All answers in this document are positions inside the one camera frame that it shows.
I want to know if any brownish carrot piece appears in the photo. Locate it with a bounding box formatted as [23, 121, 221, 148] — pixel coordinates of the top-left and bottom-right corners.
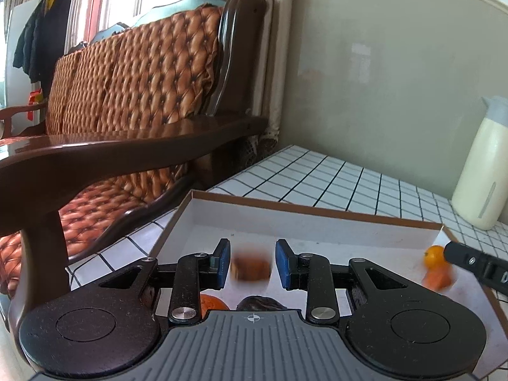
[231, 251, 273, 283]

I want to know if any white grid tablecloth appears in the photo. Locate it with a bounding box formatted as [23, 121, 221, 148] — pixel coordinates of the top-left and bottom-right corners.
[64, 145, 508, 381]

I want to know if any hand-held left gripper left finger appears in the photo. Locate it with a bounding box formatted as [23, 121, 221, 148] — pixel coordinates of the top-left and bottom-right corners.
[98, 238, 232, 324]

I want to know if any black hanging coat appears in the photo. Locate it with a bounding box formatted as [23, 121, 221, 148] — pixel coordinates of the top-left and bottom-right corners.
[13, 0, 73, 85]

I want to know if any bright orange carrot piece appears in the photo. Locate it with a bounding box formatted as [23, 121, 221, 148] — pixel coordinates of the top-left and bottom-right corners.
[422, 265, 456, 291]

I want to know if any white cardboard box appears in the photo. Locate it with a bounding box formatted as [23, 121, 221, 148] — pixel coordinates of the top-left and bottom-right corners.
[148, 190, 508, 379]

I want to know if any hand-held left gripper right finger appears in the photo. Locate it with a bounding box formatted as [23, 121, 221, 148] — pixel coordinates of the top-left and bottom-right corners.
[275, 239, 414, 322]

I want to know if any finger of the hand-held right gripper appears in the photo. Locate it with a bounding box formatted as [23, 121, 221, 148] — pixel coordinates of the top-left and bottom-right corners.
[443, 241, 508, 291]

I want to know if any yellowish orange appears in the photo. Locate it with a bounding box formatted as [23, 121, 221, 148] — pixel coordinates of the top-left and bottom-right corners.
[423, 245, 447, 269]

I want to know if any orange tufted sofa cushion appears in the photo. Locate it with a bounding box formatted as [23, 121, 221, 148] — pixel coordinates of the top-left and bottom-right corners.
[0, 5, 225, 298]

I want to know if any dark wooden sofa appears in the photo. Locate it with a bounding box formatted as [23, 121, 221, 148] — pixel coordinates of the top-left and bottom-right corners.
[0, 0, 270, 332]

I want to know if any cream thermos jug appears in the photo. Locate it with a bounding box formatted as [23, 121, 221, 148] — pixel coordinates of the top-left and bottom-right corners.
[451, 96, 508, 231]

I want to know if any dark purple beet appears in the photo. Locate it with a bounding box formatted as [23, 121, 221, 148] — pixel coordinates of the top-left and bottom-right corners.
[237, 296, 287, 312]

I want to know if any beige patterned curtain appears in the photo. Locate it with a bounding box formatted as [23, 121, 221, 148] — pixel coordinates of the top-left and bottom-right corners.
[190, 0, 295, 169]

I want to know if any large orange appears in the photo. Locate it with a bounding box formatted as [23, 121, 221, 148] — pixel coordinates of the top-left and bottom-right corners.
[199, 294, 230, 318]

